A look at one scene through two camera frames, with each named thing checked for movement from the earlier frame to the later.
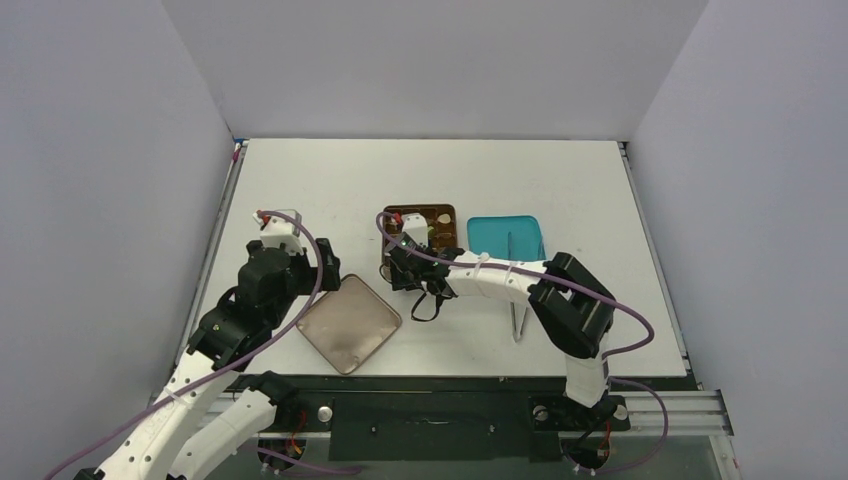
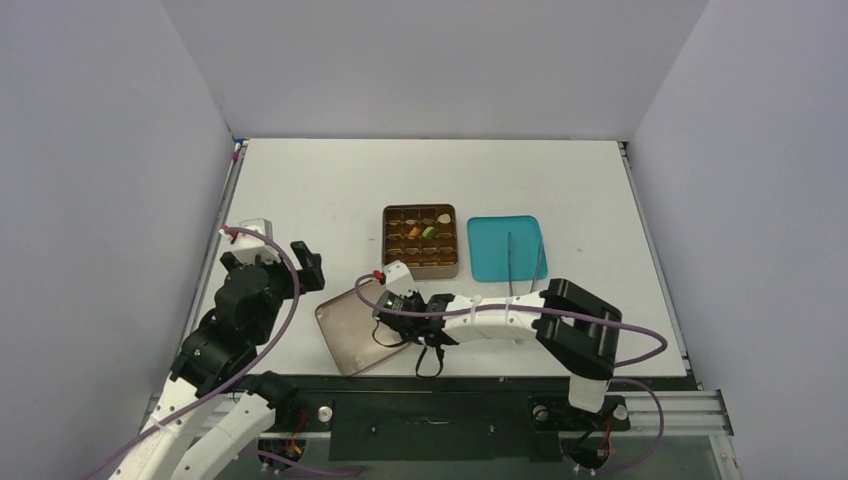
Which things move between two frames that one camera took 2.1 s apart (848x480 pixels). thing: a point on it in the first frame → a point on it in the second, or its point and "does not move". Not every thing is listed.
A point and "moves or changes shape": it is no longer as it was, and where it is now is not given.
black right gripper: (404, 266) → (411, 325)
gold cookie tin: (441, 224) does not move
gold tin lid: (348, 324) moves or changes shape
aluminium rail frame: (690, 413) does not move
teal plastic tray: (507, 237) does not move
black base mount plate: (463, 418) does not move
